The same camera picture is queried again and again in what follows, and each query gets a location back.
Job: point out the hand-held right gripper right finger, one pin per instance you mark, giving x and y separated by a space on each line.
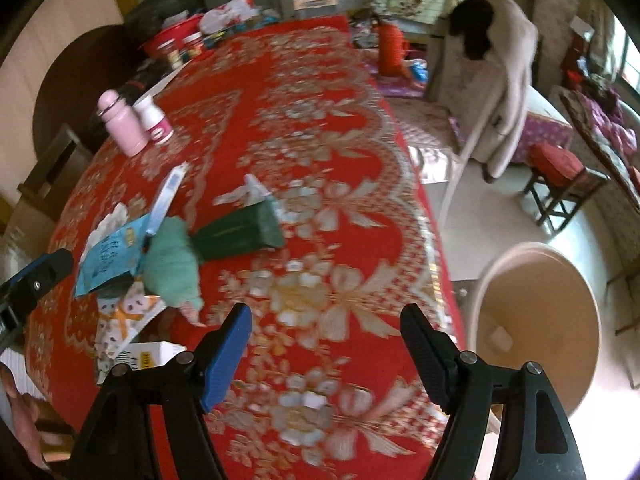
425 350

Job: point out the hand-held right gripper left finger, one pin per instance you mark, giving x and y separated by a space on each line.
225 355

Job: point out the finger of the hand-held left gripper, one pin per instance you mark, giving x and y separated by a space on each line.
42 275

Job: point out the white carton yellow label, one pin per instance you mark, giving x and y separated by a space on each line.
160 352

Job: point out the light blue packet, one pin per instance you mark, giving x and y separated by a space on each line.
107 260

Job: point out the white lacy paper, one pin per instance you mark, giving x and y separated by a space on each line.
112 217

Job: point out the white orange patterned wrapper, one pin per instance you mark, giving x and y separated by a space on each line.
125 315

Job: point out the dark green packet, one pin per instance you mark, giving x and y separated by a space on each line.
235 235

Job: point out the beige round trash bin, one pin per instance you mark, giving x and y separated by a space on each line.
540 310

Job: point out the blue and white long box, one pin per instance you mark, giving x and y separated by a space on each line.
165 200

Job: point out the person's left hand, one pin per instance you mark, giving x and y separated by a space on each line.
15 405

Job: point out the brown wooden chair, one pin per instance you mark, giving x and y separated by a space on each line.
55 170

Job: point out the pink bottle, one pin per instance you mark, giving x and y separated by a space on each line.
125 127

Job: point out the small white bottle red label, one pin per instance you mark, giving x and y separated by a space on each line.
152 120

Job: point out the wooden stool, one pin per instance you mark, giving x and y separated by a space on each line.
560 195

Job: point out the white chair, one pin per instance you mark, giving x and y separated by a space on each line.
435 125

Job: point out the red seat cushion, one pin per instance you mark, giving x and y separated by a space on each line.
555 160

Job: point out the red floral tablecloth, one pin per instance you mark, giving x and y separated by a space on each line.
310 135

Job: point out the red plastic basin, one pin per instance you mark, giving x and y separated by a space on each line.
167 40

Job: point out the floral sofa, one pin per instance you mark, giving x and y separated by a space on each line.
615 160

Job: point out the dark bag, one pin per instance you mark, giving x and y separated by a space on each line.
150 10

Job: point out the purple clothes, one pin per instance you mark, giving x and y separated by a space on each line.
605 115

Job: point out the red thermos jug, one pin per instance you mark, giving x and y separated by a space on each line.
392 50

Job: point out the white red plastic bag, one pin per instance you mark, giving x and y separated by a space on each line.
225 17

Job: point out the black fur collar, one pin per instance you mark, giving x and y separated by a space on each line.
472 25

